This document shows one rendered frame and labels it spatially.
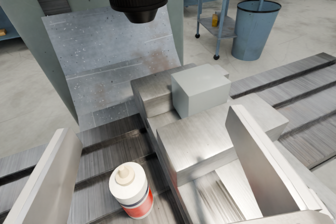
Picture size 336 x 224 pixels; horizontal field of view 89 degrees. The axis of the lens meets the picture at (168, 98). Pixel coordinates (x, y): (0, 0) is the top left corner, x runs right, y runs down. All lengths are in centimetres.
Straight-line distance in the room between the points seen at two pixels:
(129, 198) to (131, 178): 2
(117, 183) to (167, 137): 7
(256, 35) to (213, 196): 226
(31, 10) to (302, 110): 64
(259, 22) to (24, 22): 215
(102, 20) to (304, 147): 52
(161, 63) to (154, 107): 28
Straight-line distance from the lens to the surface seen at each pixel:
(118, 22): 53
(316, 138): 41
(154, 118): 27
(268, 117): 24
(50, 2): 54
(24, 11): 56
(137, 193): 21
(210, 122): 22
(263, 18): 233
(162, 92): 26
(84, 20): 53
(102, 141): 36
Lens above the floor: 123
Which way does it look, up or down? 42 degrees down
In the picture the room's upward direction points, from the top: 5 degrees counter-clockwise
